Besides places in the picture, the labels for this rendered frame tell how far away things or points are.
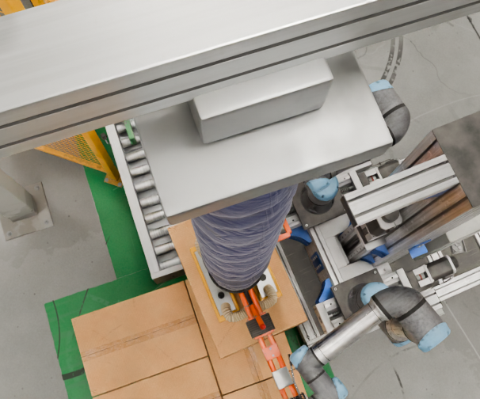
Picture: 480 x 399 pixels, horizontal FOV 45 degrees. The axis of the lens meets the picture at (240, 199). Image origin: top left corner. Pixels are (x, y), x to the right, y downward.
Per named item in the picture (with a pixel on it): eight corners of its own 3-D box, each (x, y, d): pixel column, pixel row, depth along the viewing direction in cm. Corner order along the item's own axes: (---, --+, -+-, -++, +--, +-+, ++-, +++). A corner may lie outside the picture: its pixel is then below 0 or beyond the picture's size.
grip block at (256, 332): (244, 321, 234) (245, 320, 229) (267, 311, 236) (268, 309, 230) (253, 340, 232) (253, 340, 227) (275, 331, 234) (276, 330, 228)
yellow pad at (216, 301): (189, 248, 252) (188, 247, 247) (211, 240, 253) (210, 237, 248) (219, 323, 244) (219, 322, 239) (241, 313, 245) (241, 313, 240)
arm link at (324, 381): (330, 366, 195) (305, 388, 193) (352, 395, 192) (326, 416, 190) (326, 366, 202) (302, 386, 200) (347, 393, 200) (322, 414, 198)
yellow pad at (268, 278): (230, 232, 254) (230, 229, 249) (250, 223, 255) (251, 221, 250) (260, 305, 246) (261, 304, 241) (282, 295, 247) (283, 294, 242)
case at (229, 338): (175, 245, 293) (166, 228, 254) (249, 214, 297) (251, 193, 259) (222, 359, 278) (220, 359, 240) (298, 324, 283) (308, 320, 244)
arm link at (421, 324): (392, 301, 240) (428, 295, 187) (417, 330, 237) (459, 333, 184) (370, 318, 239) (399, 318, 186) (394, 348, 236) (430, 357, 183)
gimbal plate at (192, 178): (105, 28, 82) (97, 8, 77) (305, -31, 85) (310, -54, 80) (169, 227, 75) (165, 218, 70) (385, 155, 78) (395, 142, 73)
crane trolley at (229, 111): (165, 41, 77) (157, -1, 68) (279, 8, 78) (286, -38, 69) (203, 150, 73) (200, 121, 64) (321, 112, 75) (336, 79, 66)
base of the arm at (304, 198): (325, 176, 264) (329, 170, 255) (339, 207, 261) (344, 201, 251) (295, 189, 262) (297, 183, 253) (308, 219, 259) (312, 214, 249)
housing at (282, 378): (270, 372, 229) (271, 373, 225) (286, 365, 230) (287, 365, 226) (277, 389, 228) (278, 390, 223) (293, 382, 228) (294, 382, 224)
